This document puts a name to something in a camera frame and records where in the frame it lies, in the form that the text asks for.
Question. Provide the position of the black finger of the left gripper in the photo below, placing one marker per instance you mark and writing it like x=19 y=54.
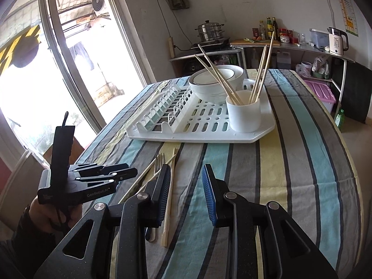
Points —
x=96 y=179

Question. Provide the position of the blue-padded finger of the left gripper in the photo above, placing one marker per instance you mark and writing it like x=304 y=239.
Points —
x=97 y=169

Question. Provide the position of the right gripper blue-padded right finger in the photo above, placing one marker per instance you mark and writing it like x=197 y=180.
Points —
x=264 y=234

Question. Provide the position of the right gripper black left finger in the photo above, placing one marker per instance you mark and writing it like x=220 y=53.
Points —
x=86 y=251

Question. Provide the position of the wooden chopstick four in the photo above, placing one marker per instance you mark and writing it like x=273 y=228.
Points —
x=157 y=173

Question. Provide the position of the wooden chopstick five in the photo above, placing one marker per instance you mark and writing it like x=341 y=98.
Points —
x=137 y=181

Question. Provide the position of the metal fork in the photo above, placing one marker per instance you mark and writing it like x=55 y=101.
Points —
x=150 y=235

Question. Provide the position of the wooden chopstick three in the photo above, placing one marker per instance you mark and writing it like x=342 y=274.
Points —
x=166 y=225

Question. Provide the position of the wooden chopstick one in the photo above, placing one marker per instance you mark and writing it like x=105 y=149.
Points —
x=218 y=79

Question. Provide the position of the wooden chopstick nine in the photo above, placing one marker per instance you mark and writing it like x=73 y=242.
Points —
x=220 y=74

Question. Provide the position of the wooden chopstick six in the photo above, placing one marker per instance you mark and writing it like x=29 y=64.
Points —
x=261 y=75

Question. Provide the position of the wooden chopstick seven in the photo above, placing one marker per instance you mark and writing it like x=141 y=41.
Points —
x=251 y=100

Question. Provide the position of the wooden chopstick eight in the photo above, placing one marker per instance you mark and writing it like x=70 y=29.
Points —
x=266 y=66

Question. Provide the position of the person's left hand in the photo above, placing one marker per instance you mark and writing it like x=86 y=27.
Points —
x=43 y=215

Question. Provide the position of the wooden chair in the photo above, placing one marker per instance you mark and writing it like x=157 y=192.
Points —
x=61 y=151

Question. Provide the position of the white plastic dish rack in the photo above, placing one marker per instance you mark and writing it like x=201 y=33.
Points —
x=178 y=115

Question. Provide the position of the striped tablecloth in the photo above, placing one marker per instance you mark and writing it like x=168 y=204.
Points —
x=303 y=164

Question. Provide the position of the large white bowl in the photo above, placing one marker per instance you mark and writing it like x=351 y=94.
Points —
x=205 y=87

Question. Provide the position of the small white inner bowl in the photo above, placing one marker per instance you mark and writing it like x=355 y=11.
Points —
x=204 y=77

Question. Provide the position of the green bottle on floor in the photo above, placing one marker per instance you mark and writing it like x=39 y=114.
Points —
x=339 y=119

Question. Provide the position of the white utensil cup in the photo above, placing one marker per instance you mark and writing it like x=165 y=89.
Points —
x=245 y=118

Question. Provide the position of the pink lidded storage box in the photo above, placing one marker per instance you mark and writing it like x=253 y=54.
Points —
x=323 y=92

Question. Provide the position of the outdoor fan unit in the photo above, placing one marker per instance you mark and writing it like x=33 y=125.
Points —
x=97 y=5

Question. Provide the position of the induction cooktop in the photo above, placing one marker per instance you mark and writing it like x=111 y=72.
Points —
x=212 y=45

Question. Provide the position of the stainless steel steamer pot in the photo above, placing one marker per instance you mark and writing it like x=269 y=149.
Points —
x=210 y=31

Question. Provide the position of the wooden cutting board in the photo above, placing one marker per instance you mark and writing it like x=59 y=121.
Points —
x=247 y=41

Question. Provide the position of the white electric kettle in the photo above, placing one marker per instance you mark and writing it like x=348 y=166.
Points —
x=338 y=41

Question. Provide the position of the clear plastic container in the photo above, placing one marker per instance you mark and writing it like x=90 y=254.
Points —
x=319 y=38

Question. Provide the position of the green sauce bottle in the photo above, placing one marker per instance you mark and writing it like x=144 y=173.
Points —
x=270 y=28

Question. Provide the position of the dark sauce bottle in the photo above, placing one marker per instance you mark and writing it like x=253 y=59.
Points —
x=275 y=29

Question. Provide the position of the power strip on wall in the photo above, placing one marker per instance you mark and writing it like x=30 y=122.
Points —
x=171 y=47

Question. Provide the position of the giraffe wall poster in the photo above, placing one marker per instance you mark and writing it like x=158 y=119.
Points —
x=349 y=17

